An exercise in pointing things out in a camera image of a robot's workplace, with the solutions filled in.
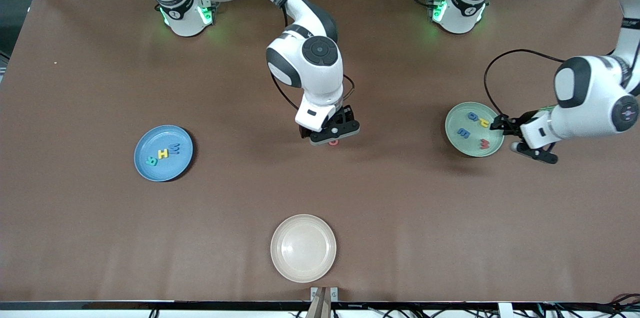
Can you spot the teal uppercase letter R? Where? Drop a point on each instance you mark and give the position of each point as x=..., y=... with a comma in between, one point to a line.
x=150, y=160

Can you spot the blue plate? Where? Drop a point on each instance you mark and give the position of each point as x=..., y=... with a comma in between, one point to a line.
x=150, y=142

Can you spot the yellow lowercase letter h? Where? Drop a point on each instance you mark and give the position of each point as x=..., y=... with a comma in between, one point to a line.
x=483, y=122

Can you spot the tan wooden post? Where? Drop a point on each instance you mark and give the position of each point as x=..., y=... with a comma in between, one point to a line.
x=322, y=308

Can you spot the blue lowercase letter g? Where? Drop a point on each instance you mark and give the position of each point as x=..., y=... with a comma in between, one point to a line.
x=472, y=116

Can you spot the red lowercase letter w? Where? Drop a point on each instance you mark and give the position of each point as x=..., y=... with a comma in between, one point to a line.
x=484, y=144

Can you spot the blue lowercase letter m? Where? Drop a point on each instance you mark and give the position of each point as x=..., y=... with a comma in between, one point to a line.
x=463, y=133

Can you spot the grey metal mounting bracket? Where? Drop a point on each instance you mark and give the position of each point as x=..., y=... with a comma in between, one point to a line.
x=314, y=292

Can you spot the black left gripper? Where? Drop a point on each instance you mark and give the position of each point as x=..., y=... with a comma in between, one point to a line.
x=511, y=124

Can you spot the green plate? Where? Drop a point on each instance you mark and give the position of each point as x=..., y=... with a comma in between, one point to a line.
x=470, y=147

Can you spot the yellow uppercase letter H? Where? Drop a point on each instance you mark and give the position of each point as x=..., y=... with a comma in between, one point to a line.
x=163, y=153

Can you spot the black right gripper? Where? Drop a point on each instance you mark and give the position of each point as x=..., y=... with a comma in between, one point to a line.
x=345, y=116

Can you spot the blue uppercase letter M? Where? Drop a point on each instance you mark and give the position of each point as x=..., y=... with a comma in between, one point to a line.
x=174, y=148

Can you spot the beige plate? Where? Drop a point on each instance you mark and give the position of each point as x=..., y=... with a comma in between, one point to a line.
x=303, y=249

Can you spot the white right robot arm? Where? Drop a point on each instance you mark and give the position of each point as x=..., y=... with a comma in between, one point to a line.
x=310, y=77

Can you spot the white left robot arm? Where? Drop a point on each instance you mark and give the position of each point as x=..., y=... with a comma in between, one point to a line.
x=595, y=107

